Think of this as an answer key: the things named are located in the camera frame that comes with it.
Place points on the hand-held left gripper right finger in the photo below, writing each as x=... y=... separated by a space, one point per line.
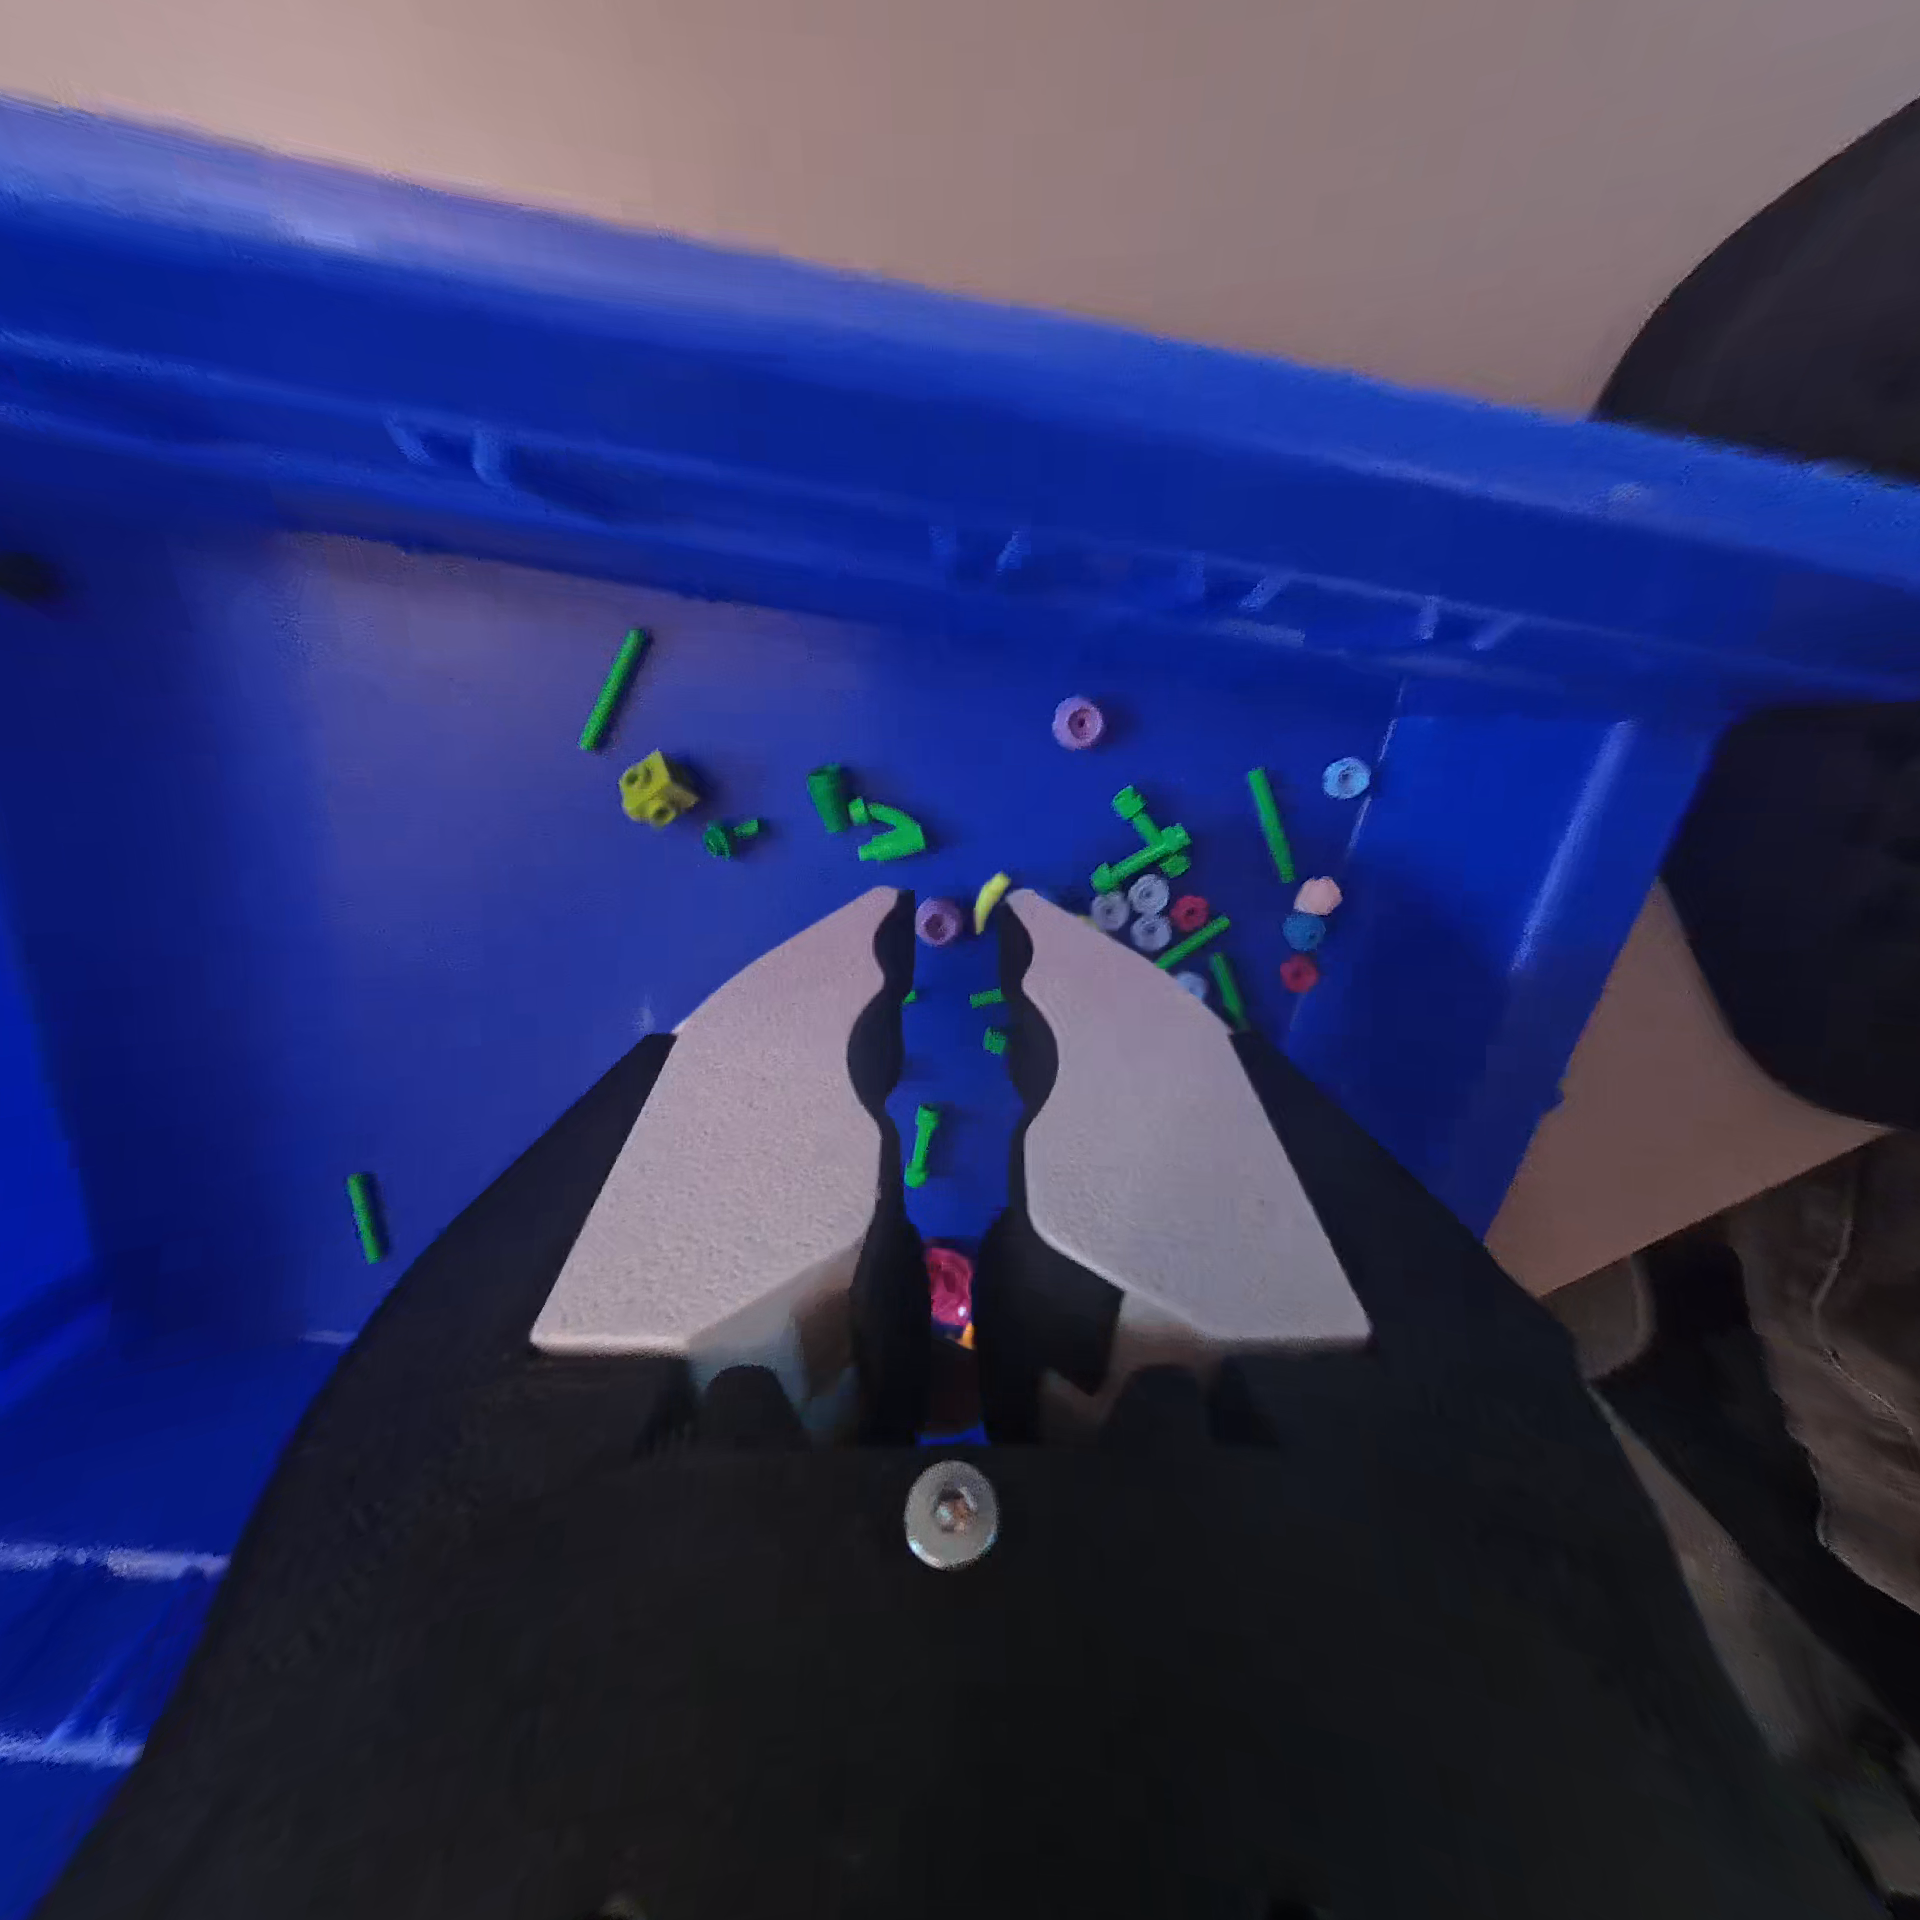
x=1172 y=1156

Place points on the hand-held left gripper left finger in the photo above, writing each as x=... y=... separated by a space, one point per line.
x=732 y=1156

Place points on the pink toy brick assembly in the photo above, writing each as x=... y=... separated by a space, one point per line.
x=944 y=1281

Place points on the scatter of small toy bricks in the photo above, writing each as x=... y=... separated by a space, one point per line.
x=1147 y=896

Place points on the blue plastic bin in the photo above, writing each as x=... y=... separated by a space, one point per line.
x=377 y=929

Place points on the grey-brown garment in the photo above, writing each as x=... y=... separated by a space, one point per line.
x=1844 y=1349

